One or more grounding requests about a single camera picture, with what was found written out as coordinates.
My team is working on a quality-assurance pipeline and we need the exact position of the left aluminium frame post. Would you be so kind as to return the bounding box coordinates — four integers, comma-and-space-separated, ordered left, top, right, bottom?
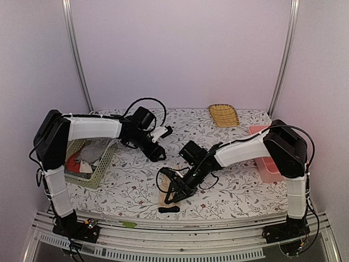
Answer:
62, 0, 94, 112

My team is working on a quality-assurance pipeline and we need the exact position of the aluminium front rail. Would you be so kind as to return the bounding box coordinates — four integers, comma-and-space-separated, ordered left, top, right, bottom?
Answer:
23, 211, 341, 262

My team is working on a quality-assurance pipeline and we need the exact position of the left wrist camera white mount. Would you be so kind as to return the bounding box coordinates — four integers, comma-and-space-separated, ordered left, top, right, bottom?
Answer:
151, 126, 173, 143

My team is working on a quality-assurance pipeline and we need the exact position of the floral tablecloth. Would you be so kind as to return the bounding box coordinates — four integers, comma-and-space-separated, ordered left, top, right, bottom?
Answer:
67, 109, 287, 221

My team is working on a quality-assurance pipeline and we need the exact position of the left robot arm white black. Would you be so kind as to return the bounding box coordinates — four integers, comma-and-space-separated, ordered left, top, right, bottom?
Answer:
33, 108, 173, 237

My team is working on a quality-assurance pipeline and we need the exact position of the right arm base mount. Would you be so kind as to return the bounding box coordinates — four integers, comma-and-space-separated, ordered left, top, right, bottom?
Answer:
262, 216, 310, 243

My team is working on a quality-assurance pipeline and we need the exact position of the red garment in basket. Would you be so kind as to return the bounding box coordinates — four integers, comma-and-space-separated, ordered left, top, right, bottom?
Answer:
65, 152, 80, 173

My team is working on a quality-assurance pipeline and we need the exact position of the cream perforated laundry basket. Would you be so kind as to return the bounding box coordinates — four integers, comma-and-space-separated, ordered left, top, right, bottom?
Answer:
64, 138, 117, 189

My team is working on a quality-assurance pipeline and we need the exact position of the right black camera cable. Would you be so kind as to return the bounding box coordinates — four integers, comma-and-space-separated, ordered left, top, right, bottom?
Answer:
155, 166, 220, 192

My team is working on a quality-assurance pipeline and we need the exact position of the yellow woven bamboo tray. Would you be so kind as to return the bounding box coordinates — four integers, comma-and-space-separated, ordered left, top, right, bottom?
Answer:
208, 104, 239, 128

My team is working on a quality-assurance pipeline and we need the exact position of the green tape piece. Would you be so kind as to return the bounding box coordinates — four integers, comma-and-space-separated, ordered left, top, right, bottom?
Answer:
121, 221, 137, 228

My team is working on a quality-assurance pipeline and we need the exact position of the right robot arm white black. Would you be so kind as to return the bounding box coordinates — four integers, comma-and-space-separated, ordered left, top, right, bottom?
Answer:
160, 120, 311, 238

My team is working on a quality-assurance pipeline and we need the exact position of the beige garment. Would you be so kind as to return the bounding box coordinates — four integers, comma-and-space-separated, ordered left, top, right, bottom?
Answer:
157, 172, 180, 213

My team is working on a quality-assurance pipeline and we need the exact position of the pink divided organizer box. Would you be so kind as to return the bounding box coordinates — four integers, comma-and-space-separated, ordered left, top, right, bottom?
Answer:
247, 125, 286, 183

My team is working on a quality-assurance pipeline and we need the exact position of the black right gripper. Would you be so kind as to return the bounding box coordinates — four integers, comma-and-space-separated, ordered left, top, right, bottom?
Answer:
165, 162, 207, 205

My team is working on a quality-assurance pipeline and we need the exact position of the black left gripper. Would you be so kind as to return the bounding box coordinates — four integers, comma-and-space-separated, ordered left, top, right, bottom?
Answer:
128, 130, 167, 163

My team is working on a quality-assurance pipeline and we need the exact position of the aluminium frame post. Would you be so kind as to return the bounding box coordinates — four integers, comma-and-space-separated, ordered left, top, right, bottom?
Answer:
268, 0, 300, 118
62, 0, 94, 112

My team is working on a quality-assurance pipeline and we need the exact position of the right aluminium frame post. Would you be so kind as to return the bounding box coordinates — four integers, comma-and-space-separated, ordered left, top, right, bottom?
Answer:
268, 0, 300, 118

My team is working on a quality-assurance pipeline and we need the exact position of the left black braided cable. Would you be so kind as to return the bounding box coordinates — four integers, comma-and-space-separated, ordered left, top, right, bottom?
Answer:
122, 97, 167, 129

